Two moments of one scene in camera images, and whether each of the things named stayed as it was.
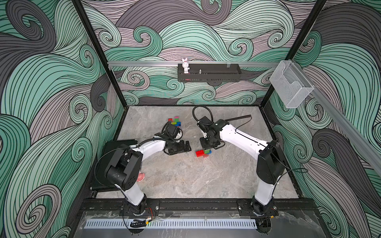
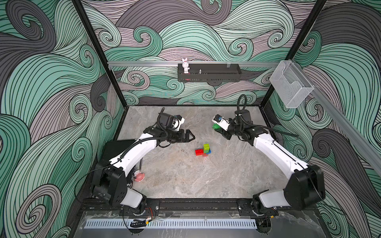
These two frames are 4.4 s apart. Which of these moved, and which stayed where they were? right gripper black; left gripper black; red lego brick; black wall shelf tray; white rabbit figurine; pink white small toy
Moved: left gripper black; right gripper black
Stayed: black wall shelf tray; red lego brick; pink white small toy; white rabbit figurine
